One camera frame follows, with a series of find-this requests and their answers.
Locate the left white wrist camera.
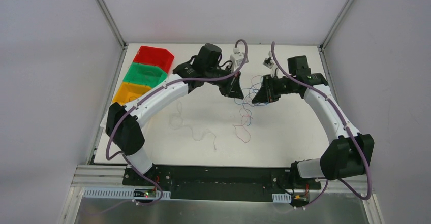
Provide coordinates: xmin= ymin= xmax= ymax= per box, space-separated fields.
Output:
xmin=229 ymin=47 xmax=248 ymax=72

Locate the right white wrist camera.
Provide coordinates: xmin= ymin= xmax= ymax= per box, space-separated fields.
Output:
xmin=263 ymin=51 xmax=275 ymax=69

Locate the yellow plastic bin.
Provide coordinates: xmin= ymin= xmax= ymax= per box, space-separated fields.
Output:
xmin=112 ymin=82 xmax=152 ymax=105

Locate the red blue cable pile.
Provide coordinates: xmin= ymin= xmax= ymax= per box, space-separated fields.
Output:
xmin=232 ymin=75 xmax=270 ymax=144

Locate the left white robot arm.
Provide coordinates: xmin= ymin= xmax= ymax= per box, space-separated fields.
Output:
xmin=105 ymin=43 xmax=248 ymax=186

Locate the aluminium front rail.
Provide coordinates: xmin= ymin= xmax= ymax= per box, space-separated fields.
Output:
xmin=71 ymin=165 xmax=375 ymax=194

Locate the clear plastic bin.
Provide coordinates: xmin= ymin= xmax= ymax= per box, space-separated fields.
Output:
xmin=99 ymin=109 xmax=109 ymax=128

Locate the controller board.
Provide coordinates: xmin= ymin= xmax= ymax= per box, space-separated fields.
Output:
xmin=290 ymin=195 xmax=309 ymax=207
xmin=133 ymin=189 xmax=157 ymax=199

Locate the green plastic bin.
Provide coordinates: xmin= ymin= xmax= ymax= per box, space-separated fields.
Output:
xmin=123 ymin=63 xmax=167 ymax=88

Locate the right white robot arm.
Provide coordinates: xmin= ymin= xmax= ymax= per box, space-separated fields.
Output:
xmin=252 ymin=55 xmax=374 ymax=188

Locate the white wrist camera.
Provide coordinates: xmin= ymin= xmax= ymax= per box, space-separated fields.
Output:
xmin=229 ymin=47 xmax=248 ymax=72
xmin=263 ymin=51 xmax=275 ymax=69

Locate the red plastic bin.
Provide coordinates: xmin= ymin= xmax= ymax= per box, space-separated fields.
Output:
xmin=133 ymin=46 xmax=174 ymax=73

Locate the right controller board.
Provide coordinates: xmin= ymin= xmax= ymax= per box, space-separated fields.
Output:
xmin=290 ymin=195 xmax=309 ymax=207

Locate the left controller board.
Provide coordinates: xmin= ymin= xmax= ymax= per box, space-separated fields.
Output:
xmin=133 ymin=189 xmax=157 ymax=199

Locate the white cable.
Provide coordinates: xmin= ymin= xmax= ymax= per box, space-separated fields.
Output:
xmin=168 ymin=101 xmax=217 ymax=152

